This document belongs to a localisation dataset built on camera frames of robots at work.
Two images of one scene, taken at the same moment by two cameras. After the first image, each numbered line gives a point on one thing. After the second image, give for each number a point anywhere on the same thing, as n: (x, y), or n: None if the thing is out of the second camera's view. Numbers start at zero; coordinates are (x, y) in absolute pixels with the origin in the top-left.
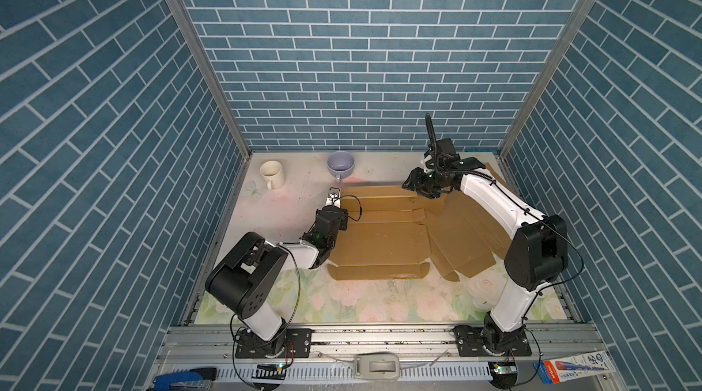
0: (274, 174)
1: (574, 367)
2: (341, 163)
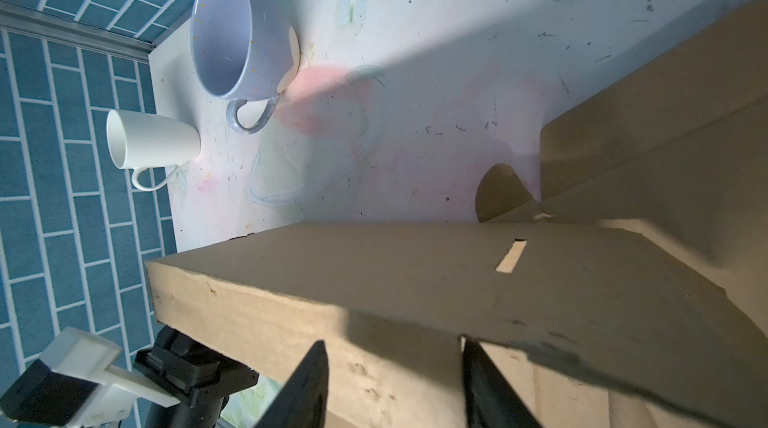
0: (138, 140)
1: None
2: (244, 45)
